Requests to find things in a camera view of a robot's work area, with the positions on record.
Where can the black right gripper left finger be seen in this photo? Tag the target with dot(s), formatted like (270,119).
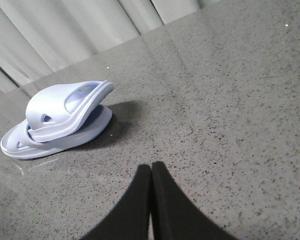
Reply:
(129,219)

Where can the light blue slipper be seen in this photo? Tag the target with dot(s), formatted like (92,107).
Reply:
(62,109)
(17,143)

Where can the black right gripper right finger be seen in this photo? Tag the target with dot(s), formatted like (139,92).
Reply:
(174,216)

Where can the beige pleated curtain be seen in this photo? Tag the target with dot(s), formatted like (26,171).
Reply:
(40,37)

